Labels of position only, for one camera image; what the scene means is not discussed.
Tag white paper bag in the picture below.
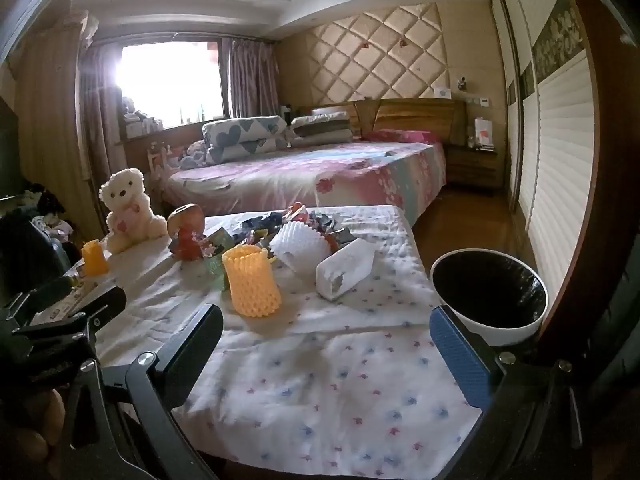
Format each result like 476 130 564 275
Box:
474 117 494 150

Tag red snack packet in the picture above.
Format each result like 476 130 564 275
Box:
170 227 208 262

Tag white foam net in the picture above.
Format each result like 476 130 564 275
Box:
269 221 337 277

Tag bed with pink floral sheet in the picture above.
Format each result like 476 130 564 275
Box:
162 140 447 221

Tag mauve curtain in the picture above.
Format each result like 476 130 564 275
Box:
222 37 281 121
80 42 123 176

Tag person's left hand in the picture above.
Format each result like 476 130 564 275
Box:
0 389 67 480

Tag black suitcase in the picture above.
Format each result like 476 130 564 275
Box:
0 215 72 283

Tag brown striped pillow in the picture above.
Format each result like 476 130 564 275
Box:
290 111 353 138

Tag window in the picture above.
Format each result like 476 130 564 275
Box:
116 42 223 128

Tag black television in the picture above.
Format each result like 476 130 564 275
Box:
0 95 22 197

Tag pile of snack wrappers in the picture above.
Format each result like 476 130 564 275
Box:
200 201 360 291

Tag boxes on window ledge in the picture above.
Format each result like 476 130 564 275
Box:
121 110 167 139

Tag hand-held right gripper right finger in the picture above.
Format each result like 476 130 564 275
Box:
429 305 586 480

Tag white bin with black liner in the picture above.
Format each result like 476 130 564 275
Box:
430 248 549 348

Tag folded heart print quilt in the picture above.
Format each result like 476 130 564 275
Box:
201 115 291 163

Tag wooden headboard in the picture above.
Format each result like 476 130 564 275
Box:
295 97 468 144

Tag large orange foam net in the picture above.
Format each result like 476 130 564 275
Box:
221 244 282 318

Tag pink pillow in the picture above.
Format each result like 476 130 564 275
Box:
361 129 432 144

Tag wooden nightstand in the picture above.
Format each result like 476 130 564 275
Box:
445 142 501 192

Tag white foam block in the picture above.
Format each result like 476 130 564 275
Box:
315 237 376 302

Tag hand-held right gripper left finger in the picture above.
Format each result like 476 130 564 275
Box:
60 304 224 480

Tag white floral table cloth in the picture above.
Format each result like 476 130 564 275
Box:
30 205 483 480

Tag white sliding wardrobe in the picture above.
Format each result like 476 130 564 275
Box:
487 0 601 331

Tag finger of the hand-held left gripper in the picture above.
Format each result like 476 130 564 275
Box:
29 275 77 312
12 286 127 344

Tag cream teddy bear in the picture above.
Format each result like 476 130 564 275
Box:
99 167 168 255

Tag small white chair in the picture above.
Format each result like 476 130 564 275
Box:
147 142 173 181

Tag dark clothes heap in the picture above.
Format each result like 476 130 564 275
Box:
20 182 67 222

